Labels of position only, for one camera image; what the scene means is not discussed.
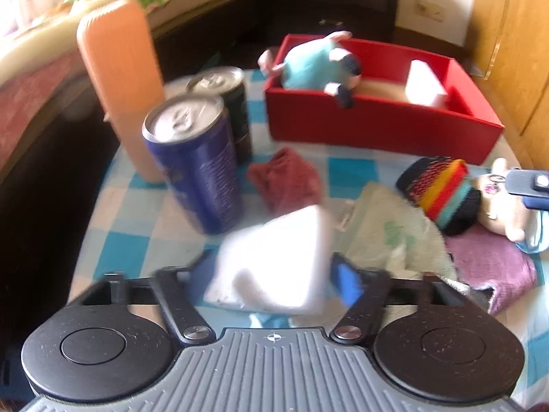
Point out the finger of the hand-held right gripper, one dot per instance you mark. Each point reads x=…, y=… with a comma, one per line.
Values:
x=525, y=184

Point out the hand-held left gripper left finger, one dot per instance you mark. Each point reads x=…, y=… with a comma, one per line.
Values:
x=202, y=275

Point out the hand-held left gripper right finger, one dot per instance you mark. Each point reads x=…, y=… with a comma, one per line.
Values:
x=345, y=280

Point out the blue face mask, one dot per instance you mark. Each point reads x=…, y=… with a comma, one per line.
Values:
x=536, y=236

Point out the pale green white towel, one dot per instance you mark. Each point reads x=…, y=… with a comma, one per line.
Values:
x=386, y=227

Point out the white cloth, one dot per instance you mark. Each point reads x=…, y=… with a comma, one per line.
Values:
x=274, y=257

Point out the striped multicolour knit hat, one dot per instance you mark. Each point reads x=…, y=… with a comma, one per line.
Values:
x=441, y=195

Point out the purple cloth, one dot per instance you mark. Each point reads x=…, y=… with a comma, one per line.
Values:
x=489, y=266

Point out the red-brown knitted cloth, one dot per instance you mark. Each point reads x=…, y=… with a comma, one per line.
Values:
x=287, y=178

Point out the red box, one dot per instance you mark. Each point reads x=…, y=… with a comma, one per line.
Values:
x=377, y=126

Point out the blue white checkered tablecloth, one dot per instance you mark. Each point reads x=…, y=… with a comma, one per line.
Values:
x=128, y=227

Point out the blue drink can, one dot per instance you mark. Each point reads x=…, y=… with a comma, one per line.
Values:
x=201, y=171

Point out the light wooden wardrobe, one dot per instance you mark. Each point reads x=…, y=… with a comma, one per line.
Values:
x=510, y=51

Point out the white sponge block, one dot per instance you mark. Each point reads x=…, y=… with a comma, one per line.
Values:
x=424, y=83

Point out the black drink can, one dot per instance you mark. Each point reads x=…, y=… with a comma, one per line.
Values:
x=238, y=107

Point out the orange ribbed vase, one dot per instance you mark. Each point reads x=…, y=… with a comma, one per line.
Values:
x=118, y=81

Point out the teal plush pig toy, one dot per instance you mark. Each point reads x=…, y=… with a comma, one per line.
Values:
x=311, y=66

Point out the dark wooden dresser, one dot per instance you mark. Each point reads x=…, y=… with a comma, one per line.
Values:
x=334, y=0

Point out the wall outlet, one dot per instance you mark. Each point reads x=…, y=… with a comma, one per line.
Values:
x=429, y=10

